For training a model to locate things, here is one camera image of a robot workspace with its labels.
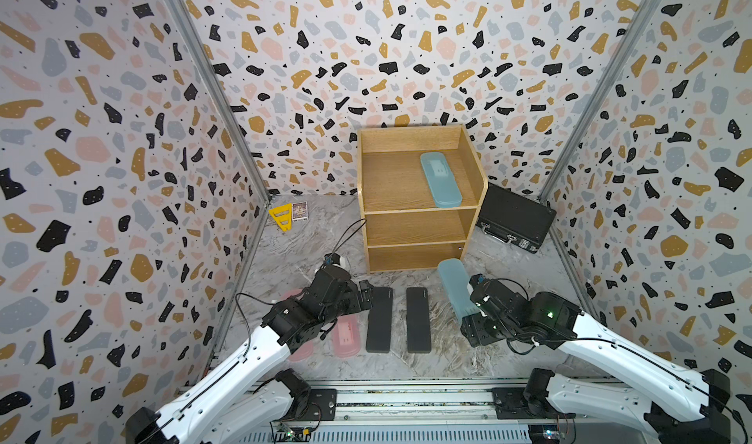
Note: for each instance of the pink pencil case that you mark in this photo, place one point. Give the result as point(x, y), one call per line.
point(346, 337)
point(306, 350)

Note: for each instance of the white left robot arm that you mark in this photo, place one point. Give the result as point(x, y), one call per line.
point(234, 398)

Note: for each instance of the aluminium corner post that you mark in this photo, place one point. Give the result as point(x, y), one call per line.
point(204, 68)
point(611, 74)

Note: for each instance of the translucent blue pencil case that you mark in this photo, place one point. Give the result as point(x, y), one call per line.
point(441, 181)
point(456, 283)

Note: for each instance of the wooden three-tier shelf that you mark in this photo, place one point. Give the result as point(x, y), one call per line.
point(404, 228)

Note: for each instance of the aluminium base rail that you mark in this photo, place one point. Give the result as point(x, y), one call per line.
point(439, 411)

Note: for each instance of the black pencil case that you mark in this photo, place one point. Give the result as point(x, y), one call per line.
point(419, 339)
point(380, 316)

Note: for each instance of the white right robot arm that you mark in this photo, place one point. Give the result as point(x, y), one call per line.
point(670, 403)

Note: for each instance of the aluminium corner post right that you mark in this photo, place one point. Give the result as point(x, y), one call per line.
point(611, 74)

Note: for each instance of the yellow triangular object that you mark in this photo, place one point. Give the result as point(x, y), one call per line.
point(282, 216)

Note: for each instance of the aluminium corner post left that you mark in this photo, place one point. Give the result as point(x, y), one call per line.
point(204, 68)

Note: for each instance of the black aluminium briefcase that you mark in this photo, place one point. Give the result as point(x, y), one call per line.
point(514, 219)

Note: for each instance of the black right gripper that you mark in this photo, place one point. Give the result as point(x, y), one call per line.
point(479, 306)

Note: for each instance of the small card box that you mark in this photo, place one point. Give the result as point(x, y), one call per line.
point(300, 211)

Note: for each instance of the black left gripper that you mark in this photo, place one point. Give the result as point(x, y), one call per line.
point(356, 304)

